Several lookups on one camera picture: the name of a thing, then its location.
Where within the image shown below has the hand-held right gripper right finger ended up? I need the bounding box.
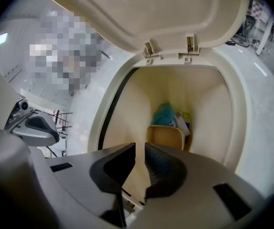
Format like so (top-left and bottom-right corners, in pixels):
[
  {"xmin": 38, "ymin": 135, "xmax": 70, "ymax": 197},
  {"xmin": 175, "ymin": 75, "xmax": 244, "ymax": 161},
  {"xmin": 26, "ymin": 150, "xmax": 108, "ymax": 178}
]
[{"xmin": 127, "ymin": 142, "xmax": 274, "ymax": 229}]

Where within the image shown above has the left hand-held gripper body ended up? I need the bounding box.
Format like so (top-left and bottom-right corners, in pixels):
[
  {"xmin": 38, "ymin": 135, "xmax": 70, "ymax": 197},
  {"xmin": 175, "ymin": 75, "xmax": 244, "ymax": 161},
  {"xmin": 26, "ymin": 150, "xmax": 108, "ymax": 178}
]
[{"xmin": 4, "ymin": 98, "xmax": 35, "ymax": 131}]

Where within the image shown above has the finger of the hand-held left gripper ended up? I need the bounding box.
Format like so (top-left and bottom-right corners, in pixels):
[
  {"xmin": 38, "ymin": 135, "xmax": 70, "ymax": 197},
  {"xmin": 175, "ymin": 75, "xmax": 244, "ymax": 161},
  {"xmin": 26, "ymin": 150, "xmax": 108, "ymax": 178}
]
[
  {"xmin": 31, "ymin": 111, "xmax": 60, "ymax": 140},
  {"xmin": 12, "ymin": 122, "xmax": 59, "ymax": 145}
]

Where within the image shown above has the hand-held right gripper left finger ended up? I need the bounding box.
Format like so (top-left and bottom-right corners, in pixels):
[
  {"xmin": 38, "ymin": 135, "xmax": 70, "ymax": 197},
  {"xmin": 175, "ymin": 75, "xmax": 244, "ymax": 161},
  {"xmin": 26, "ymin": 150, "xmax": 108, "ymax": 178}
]
[{"xmin": 32, "ymin": 142, "xmax": 137, "ymax": 229}]

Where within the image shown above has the brown paper cup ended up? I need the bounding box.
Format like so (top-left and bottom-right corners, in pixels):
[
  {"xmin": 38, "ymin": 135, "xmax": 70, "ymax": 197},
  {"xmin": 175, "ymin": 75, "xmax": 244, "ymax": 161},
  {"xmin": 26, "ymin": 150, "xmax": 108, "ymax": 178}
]
[{"xmin": 146, "ymin": 125, "xmax": 185, "ymax": 151}]

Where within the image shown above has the beige pedal trash bin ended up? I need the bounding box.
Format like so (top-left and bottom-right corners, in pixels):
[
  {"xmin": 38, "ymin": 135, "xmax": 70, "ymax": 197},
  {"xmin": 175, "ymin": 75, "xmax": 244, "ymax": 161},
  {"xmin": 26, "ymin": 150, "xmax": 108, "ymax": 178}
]
[{"xmin": 38, "ymin": 0, "xmax": 257, "ymax": 211}]

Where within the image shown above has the black folding chair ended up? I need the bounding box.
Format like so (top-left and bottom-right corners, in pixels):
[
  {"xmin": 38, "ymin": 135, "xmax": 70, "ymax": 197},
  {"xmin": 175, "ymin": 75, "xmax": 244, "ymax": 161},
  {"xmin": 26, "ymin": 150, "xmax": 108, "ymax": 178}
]
[{"xmin": 45, "ymin": 110, "xmax": 74, "ymax": 157}]

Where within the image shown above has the printed snack wrapper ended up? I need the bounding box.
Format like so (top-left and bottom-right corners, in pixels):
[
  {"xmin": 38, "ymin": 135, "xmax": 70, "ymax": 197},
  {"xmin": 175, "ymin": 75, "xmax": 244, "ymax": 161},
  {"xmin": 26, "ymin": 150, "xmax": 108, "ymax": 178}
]
[{"xmin": 169, "ymin": 112, "xmax": 191, "ymax": 137}]

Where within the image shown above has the teal crumpled bag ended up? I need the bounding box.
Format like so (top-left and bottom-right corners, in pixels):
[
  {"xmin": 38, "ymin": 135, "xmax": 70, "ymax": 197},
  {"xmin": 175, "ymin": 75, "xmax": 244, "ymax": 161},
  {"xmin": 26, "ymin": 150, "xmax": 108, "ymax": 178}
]
[{"xmin": 152, "ymin": 103, "xmax": 176, "ymax": 126}]

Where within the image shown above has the black round fan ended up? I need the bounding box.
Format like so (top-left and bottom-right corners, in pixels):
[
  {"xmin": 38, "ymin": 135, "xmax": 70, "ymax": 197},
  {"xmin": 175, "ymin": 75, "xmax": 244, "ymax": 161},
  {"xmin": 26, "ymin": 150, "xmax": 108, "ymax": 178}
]
[{"xmin": 244, "ymin": 15, "xmax": 256, "ymax": 37}]

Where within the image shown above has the purple checkered cloth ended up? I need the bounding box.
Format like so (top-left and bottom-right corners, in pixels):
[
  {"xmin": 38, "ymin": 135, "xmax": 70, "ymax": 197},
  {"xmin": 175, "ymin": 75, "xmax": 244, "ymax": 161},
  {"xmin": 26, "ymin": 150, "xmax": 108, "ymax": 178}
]
[{"xmin": 250, "ymin": 0, "xmax": 270, "ymax": 18}]

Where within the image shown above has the black adapter cable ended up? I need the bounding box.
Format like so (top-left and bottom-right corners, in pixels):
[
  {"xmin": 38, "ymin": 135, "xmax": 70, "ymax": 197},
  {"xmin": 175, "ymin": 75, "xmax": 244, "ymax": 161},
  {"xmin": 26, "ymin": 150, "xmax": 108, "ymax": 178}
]
[{"xmin": 225, "ymin": 33, "xmax": 251, "ymax": 48}]

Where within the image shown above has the white frame table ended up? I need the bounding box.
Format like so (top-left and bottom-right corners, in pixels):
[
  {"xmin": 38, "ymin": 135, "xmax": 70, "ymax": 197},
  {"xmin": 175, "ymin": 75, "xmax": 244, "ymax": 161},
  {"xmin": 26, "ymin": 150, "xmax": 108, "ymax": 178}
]
[{"xmin": 256, "ymin": 20, "xmax": 274, "ymax": 56}]

